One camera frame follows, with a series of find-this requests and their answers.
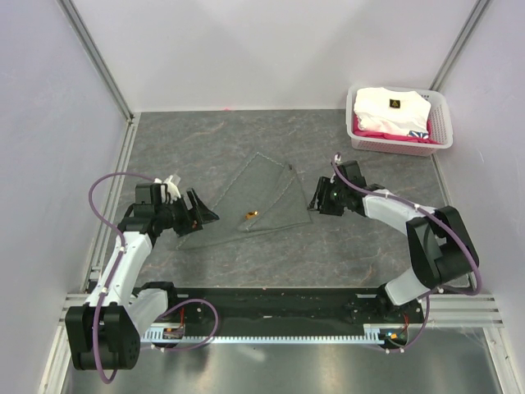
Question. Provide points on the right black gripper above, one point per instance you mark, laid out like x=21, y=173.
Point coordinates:
x=324, y=185

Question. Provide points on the white folded shirt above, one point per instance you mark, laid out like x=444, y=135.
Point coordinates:
x=392, y=112

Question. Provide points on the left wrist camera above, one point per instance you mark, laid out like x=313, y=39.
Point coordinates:
x=169, y=188

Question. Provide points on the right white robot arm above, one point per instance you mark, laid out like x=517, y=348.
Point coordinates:
x=441, y=252

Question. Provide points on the light blue cable duct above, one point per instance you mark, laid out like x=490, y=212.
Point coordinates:
x=165, y=335

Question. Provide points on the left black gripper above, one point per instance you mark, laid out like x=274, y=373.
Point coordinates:
x=194, y=217

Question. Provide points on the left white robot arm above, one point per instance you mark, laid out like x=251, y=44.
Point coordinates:
x=104, y=332

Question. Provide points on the grey cloth napkin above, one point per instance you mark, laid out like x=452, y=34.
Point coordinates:
x=261, y=182

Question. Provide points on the white plastic basket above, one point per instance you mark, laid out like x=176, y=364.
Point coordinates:
x=439, y=121

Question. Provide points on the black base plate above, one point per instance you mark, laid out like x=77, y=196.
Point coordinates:
x=274, y=310

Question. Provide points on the pink folded cloth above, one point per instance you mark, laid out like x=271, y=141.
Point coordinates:
x=412, y=137

